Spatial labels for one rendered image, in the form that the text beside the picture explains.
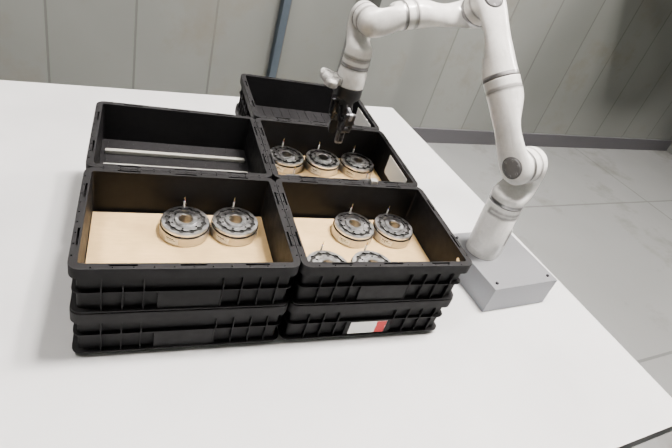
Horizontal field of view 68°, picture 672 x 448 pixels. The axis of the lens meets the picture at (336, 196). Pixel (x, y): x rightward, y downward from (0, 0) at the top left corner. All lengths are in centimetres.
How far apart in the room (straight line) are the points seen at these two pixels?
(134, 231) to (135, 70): 192
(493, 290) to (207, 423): 77
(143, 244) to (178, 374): 27
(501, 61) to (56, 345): 115
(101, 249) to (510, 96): 99
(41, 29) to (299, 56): 134
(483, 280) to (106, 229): 93
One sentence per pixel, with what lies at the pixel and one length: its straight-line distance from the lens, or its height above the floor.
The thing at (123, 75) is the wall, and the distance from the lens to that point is 299.
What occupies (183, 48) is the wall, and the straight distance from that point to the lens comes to 296.
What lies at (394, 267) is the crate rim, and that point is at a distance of 104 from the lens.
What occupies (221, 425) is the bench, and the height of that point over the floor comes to 70.
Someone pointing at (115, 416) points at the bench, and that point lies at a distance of 102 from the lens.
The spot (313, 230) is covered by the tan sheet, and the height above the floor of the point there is 83.
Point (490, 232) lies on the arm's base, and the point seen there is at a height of 87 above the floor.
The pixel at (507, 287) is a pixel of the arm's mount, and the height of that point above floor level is 79.
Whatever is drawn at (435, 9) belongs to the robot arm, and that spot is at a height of 134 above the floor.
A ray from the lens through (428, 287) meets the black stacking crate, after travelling 116.
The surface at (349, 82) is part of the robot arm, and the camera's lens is 128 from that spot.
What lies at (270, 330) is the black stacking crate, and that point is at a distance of 110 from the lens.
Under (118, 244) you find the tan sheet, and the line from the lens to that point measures 111.
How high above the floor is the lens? 157
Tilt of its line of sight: 33 degrees down
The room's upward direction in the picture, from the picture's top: 18 degrees clockwise
